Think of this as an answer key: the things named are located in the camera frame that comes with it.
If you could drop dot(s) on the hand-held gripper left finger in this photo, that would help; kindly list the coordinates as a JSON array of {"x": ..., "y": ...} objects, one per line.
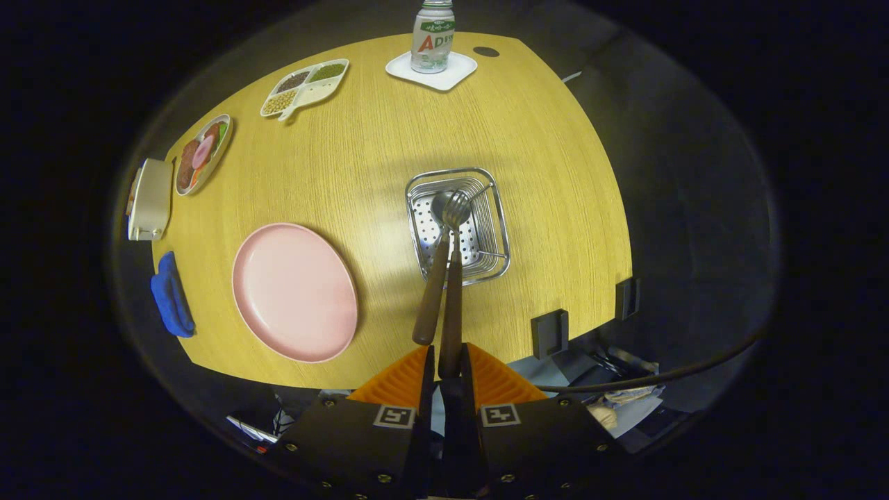
[{"x": 427, "y": 389}]

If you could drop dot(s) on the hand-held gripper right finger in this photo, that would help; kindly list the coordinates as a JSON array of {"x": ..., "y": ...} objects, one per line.
[{"x": 469, "y": 382}]

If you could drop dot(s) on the black table clamp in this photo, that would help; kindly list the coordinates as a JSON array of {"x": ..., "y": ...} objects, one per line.
[
  {"x": 627, "y": 298},
  {"x": 549, "y": 335}
]

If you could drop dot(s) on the white paper pile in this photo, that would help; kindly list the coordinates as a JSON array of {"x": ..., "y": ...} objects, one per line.
[{"x": 628, "y": 397}]

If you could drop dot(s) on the pink round plate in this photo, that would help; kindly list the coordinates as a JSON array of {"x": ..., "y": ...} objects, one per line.
[{"x": 295, "y": 292}]

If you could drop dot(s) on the blue cloth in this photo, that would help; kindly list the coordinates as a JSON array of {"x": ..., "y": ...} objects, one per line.
[{"x": 170, "y": 298}]

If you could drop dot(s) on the white square coaster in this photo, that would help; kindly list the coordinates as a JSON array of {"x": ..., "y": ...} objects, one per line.
[{"x": 458, "y": 73}]

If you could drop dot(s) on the white divided tray with beans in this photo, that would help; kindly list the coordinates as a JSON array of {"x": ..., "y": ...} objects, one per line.
[{"x": 305, "y": 87}]

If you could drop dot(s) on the oval plate with toy food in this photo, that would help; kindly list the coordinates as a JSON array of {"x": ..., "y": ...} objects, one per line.
[{"x": 201, "y": 154}]

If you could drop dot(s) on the black table grommet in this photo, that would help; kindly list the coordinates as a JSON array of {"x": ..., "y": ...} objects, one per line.
[{"x": 486, "y": 51}]

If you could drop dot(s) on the white toaster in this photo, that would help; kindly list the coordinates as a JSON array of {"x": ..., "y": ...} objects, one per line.
[{"x": 153, "y": 201}]

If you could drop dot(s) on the white drink bottle green label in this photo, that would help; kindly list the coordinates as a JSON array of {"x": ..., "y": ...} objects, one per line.
[{"x": 433, "y": 42}]

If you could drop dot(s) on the silver metal frame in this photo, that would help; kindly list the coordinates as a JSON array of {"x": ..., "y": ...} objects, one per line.
[{"x": 250, "y": 430}]

